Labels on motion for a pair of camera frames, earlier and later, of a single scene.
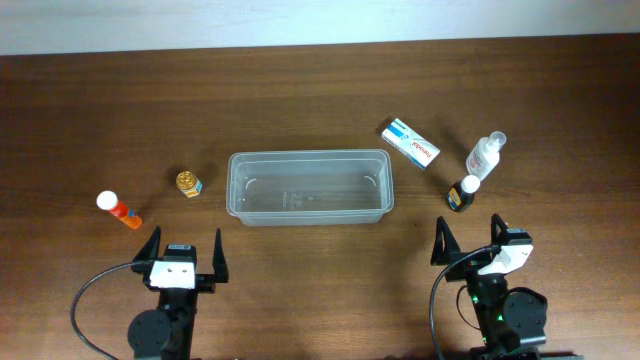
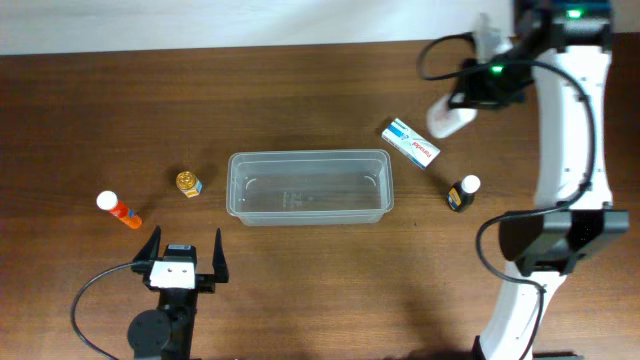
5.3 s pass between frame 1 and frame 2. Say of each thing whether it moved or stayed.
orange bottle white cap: stayed
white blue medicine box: stayed
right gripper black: moved
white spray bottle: moved
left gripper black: stayed
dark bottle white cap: stayed
